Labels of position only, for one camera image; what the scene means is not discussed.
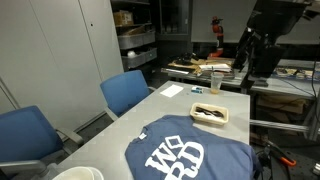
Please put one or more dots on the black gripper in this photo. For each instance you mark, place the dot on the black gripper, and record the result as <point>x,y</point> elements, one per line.
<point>276,16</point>

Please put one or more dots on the blue printed t-shirt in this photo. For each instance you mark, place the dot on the blue printed t-shirt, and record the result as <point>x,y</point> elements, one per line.
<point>213,150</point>

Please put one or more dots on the stack of white papers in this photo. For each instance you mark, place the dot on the stack of white papers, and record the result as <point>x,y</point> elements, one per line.
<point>216,67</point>

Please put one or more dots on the yellow printed mat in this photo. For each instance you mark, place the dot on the yellow printed mat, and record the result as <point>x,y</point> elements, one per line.
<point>295,72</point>

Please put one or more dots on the grey work table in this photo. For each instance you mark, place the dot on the grey work table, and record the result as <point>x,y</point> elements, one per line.
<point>290,87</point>

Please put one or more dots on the clear plastic cup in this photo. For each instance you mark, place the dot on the clear plastic cup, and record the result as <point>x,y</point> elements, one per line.
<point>216,83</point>

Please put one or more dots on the cardboard boxes under table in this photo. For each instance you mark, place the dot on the cardboard boxes under table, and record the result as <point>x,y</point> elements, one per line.
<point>283,105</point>

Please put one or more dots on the small blue white box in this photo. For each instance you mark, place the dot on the small blue white box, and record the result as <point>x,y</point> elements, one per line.
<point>197,89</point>

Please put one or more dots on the flat brown cardboard sheets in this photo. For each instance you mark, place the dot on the flat brown cardboard sheets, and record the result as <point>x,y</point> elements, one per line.
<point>186,66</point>

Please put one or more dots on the black utensils bundle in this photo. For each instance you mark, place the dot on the black utensils bundle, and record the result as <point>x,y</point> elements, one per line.
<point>210,112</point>

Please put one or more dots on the beige plastic tray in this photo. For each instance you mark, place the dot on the beige plastic tray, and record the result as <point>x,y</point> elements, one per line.
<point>209,119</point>

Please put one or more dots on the white paper sheet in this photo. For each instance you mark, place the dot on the white paper sheet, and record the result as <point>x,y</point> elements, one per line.
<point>171,90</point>

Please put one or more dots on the dark metal shelf unit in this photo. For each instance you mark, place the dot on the dark metal shelf unit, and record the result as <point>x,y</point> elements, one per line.
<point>150,13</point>

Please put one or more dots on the grey plastic storage bin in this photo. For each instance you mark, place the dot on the grey plastic storage bin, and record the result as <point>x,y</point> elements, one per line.
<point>140,59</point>
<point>136,40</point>

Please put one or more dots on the brown cardboard piece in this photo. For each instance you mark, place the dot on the brown cardboard piece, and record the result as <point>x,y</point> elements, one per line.
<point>136,30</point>

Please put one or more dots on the small white round object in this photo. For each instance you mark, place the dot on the small white round object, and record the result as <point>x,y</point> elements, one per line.
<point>131,54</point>

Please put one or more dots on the silver metal fitting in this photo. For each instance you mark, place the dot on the silver metal fitting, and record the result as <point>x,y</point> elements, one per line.
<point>316,169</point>

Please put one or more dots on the blue office chair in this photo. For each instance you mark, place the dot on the blue office chair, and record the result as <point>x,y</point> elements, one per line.
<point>125,90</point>
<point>26,133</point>

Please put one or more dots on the brown cardboard box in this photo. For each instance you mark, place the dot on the brown cardboard box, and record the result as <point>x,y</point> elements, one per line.
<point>122,18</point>

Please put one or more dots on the white tall cabinet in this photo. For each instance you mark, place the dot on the white tall cabinet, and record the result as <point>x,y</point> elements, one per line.
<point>50,60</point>

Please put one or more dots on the white bowl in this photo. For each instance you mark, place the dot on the white bowl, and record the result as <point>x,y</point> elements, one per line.
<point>78,174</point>

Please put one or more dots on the aluminium profile frame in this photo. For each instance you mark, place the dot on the aluminium profile frame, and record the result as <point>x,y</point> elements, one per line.
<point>260,83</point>

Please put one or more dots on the aluminium robot stand frame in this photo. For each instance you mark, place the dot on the aluminium robot stand frame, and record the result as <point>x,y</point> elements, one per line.
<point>280,126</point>

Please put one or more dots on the black camera tripod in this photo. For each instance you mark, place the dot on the black camera tripod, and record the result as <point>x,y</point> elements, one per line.
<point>263,163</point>

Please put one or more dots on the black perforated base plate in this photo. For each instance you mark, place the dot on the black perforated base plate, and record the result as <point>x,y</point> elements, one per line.
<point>301,166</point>

